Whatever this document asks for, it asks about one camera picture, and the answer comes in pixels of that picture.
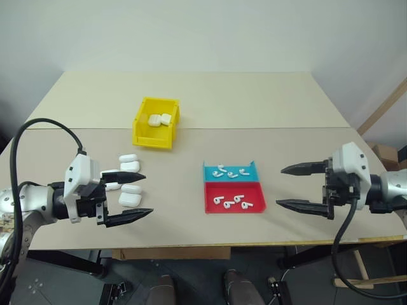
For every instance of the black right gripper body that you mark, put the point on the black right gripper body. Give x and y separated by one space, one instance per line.
340 190

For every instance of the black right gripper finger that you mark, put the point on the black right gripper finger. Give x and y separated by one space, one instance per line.
305 207
305 169

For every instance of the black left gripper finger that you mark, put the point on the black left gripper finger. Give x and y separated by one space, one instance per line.
130 216
125 177

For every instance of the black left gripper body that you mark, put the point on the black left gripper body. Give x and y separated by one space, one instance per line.
90 203

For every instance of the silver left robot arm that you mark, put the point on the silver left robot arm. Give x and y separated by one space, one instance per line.
35 198

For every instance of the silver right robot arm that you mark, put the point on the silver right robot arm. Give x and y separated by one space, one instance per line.
392 187

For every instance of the yellow plastic bin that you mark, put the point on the yellow plastic bin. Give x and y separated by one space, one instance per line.
149 136

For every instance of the brown cardboard box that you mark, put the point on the brown cardboard box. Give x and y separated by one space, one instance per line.
386 155

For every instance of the black table leg brace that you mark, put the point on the black table leg brace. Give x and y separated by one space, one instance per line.
66 262
305 257

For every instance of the white earbud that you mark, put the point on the white earbud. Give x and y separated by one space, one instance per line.
228 204
246 205
217 200
232 174
217 173
238 199
220 166
243 172

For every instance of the red plastic tray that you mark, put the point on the red plastic tray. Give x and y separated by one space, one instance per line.
232 190

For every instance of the dark rounded shape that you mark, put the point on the dark rounded shape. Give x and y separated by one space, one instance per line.
243 289
165 290

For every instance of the blue plastic tray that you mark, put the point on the blue plastic tray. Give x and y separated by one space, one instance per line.
208 173

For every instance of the small black floor device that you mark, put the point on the small black floor device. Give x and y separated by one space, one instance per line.
276 289

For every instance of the grey plate with screws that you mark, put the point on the grey plate with screws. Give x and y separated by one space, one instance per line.
47 286

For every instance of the slanted wooden beam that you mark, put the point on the slanted wooden beam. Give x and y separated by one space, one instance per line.
381 106

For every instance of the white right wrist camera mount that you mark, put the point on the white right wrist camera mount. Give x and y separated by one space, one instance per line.
351 162

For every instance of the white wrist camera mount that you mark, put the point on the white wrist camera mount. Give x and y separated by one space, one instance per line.
351 162
79 173

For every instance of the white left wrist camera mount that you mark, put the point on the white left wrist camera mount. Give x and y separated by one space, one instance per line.
79 173

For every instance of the wooden floor frame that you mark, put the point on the wooden floor frame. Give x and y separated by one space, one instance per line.
365 281

